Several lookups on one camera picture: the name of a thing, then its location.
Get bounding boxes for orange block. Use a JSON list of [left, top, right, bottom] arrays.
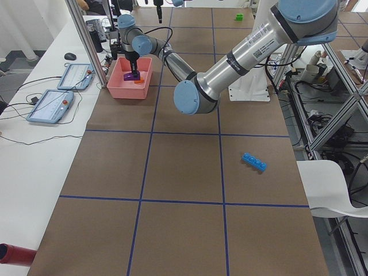
[[134, 78, 144, 84]]

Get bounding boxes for pink plastic box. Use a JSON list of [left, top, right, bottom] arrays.
[[107, 56, 152, 99]]

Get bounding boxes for green block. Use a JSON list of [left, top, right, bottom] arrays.
[[235, 13, 244, 21]]

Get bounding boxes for purple block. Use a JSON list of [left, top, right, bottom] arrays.
[[124, 72, 140, 81]]

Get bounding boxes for black keyboard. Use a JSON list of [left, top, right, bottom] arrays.
[[86, 19, 107, 43]]

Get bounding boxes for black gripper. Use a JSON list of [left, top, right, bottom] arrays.
[[124, 51, 139, 77], [154, 0, 163, 24]]

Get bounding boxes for long blue block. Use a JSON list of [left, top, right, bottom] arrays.
[[241, 152, 267, 172]]

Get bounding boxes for far teach pendant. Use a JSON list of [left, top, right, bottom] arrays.
[[57, 63, 94, 90]]

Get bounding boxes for near teach pendant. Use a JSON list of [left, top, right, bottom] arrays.
[[26, 89, 74, 124]]

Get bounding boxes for white chair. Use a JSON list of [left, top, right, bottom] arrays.
[[297, 160, 367, 219]]

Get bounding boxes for teach pendant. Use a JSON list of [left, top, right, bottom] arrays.
[[57, 63, 94, 90], [26, 89, 74, 124]]

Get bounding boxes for aluminium frame post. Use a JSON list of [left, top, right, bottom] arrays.
[[65, 0, 108, 88]]

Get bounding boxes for red cylinder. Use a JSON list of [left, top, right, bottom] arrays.
[[1, 243, 37, 267]]

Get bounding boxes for black computer mouse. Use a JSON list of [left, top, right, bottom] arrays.
[[64, 52, 77, 60]]

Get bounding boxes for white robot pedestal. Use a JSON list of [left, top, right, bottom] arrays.
[[227, 1, 291, 102]]

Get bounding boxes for black bottle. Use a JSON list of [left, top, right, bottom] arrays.
[[87, 24, 103, 53]]

